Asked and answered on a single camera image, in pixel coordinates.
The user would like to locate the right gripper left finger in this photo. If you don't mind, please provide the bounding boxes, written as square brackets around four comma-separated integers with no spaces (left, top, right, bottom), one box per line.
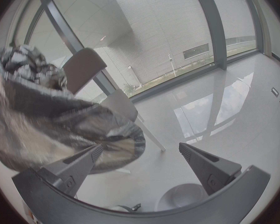
[39,144,103,198]

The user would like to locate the white trash bin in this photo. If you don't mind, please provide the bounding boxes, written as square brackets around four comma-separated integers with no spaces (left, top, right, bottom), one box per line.
[156,183,209,212]

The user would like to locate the grey padded white chair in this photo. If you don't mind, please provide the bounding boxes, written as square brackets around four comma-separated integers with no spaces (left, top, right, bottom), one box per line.
[63,48,166,173]

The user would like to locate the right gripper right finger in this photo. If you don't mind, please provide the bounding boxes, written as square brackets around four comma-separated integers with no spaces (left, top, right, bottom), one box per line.
[179,142,243,196]

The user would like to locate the window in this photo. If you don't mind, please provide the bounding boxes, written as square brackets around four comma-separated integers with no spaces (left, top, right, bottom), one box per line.
[12,0,280,103]

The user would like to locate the black plastic bag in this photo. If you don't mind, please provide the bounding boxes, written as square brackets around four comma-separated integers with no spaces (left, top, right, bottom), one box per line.
[0,44,146,173]

